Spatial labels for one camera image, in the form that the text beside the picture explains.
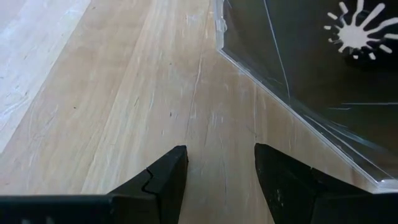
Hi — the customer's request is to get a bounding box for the clear jewel case black tray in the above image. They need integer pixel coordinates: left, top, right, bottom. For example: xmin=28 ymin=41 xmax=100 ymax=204
xmin=213 ymin=0 xmax=398 ymax=192

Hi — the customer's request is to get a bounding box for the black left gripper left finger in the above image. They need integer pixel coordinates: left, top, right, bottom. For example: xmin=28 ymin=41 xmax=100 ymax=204
xmin=107 ymin=145 xmax=190 ymax=224

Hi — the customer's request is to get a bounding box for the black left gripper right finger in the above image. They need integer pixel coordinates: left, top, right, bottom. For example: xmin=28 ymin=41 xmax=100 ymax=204
xmin=254 ymin=142 xmax=373 ymax=224

